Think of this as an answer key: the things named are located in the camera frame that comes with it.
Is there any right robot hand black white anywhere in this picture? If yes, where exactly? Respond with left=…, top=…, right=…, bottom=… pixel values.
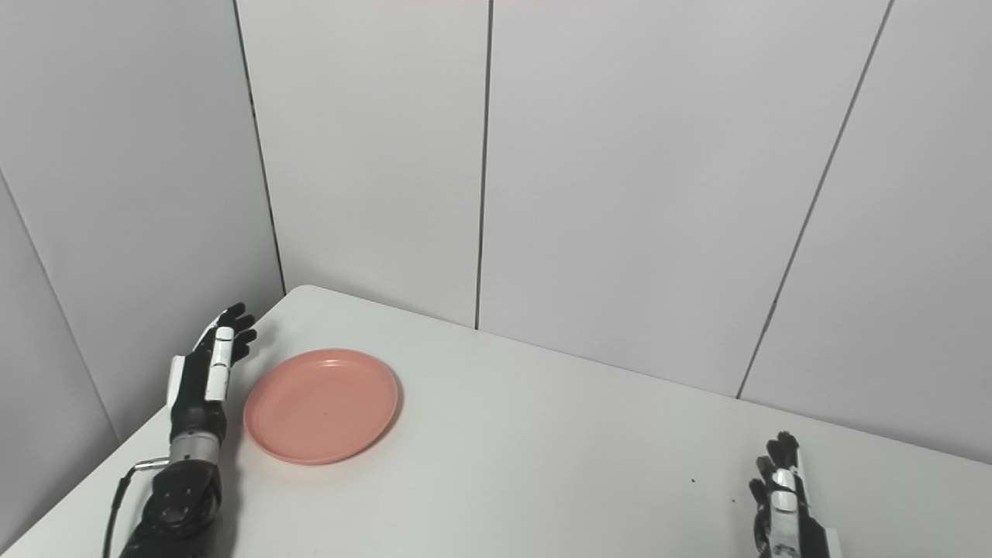
left=749, top=432, right=842, bottom=558

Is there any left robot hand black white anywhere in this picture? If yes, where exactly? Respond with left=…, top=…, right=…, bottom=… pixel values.
left=167, top=302, right=258, bottom=446

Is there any pink plate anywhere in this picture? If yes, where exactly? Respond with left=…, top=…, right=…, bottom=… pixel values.
left=243, top=348, right=400, bottom=466

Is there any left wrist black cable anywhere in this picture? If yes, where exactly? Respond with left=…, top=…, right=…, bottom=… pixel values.
left=102, top=457, right=170, bottom=558

